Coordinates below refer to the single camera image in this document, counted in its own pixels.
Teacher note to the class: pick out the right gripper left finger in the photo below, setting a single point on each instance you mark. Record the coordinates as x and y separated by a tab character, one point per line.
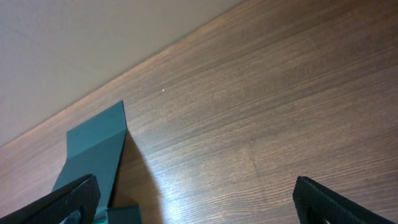
75	202

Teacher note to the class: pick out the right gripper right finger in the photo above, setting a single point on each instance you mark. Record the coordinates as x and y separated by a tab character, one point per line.
316	203

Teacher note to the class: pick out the dark green open box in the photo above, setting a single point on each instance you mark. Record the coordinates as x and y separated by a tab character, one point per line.
95	147

